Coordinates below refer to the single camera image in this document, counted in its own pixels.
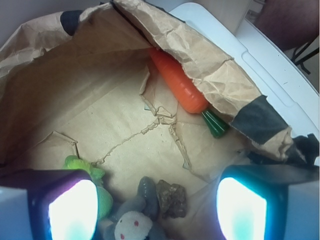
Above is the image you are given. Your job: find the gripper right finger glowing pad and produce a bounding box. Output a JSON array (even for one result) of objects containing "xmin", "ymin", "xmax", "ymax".
[{"xmin": 216, "ymin": 164, "xmax": 320, "ymax": 240}]

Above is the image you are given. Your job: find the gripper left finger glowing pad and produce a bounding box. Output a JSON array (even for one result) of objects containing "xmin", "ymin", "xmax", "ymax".
[{"xmin": 0, "ymin": 169, "xmax": 97, "ymax": 240}]

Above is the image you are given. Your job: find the brown rock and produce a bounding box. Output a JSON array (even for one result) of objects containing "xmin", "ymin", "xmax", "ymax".
[{"xmin": 156, "ymin": 179, "xmax": 188, "ymax": 219}]

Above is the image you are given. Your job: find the green plush frog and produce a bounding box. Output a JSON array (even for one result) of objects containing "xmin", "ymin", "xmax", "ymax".
[{"xmin": 62, "ymin": 155, "xmax": 114, "ymax": 220}]

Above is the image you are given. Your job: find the brown paper bag bin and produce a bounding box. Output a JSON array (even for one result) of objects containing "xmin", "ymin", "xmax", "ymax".
[{"xmin": 0, "ymin": 0, "xmax": 320, "ymax": 186}]

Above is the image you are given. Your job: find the orange toy carrot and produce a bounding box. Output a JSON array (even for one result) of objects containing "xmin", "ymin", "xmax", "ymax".
[{"xmin": 148, "ymin": 48, "xmax": 229, "ymax": 138}]

